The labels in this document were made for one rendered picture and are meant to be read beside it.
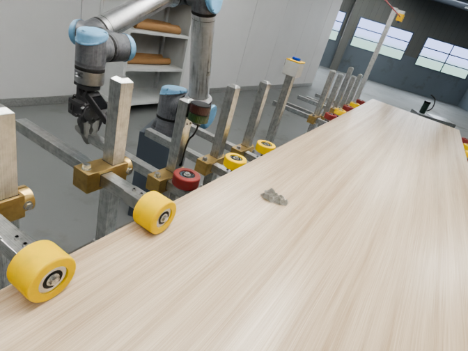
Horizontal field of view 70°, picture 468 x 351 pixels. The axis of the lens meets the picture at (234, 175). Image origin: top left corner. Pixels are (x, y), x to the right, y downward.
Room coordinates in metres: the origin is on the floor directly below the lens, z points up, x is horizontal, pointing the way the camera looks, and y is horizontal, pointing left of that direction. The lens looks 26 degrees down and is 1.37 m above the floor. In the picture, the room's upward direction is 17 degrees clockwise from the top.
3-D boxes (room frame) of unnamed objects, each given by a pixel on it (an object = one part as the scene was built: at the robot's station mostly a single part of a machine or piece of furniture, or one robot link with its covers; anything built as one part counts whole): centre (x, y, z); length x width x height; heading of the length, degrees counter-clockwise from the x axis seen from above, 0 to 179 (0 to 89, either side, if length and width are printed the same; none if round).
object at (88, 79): (1.04, 0.54, 1.05); 0.10 x 0.09 x 0.05; 156
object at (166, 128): (1.89, 0.47, 0.65); 0.19 x 0.19 x 0.10
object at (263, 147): (1.31, -0.09, 0.85); 0.08 x 0.08 x 0.11
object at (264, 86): (1.39, -0.02, 0.90); 0.03 x 0.03 x 0.48; 66
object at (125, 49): (1.16, 0.52, 1.14); 0.12 x 0.12 x 0.09; 73
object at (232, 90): (1.16, 0.09, 0.89); 0.03 x 0.03 x 0.48; 66
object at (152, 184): (0.91, 0.20, 0.85); 0.13 x 0.06 x 0.05; 156
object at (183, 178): (0.86, 0.13, 0.85); 0.08 x 0.08 x 0.11
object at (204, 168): (1.14, 0.10, 0.83); 0.13 x 0.06 x 0.05; 156
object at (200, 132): (1.39, 0.09, 0.82); 0.43 x 0.03 x 0.04; 66
